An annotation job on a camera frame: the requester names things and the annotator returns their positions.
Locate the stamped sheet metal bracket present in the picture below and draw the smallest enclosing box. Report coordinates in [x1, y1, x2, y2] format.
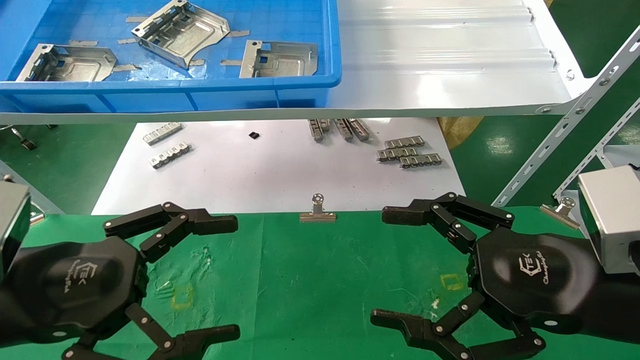
[16, 44, 118, 82]
[131, 0, 231, 69]
[239, 40, 319, 79]

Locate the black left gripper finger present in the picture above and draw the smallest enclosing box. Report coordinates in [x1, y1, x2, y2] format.
[103, 202, 239, 263]

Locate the white sheet metal shelf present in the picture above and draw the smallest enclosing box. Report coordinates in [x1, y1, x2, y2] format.
[0, 0, 598, 126]

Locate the blue plastic bin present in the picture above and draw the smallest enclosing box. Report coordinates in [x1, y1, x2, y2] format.
[0, 0, 342, 114]

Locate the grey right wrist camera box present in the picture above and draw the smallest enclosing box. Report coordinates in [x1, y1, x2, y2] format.
[578, 166, 640, 275]

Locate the green table cloth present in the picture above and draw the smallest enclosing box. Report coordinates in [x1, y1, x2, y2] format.
[0, 206, 640, 360]

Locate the white paper board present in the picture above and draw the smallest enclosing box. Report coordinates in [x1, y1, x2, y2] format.
[91, 118, 467, 216]

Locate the grey metal frame bar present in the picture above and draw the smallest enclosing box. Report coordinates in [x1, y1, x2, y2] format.
[0, 160, 65, 216]

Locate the white perforated angle bar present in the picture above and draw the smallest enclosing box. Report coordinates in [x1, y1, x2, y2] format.
[552, 96, 640, 202]
[491, 24, 640, 208]

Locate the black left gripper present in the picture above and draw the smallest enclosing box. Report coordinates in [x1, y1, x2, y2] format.
[12, 237, 241, 360]

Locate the white metal frame beam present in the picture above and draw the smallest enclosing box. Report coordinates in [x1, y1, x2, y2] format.
[597, 144, 640, 171]

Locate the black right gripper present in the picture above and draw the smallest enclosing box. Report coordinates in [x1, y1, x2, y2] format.
[370, 192, 601, 360]

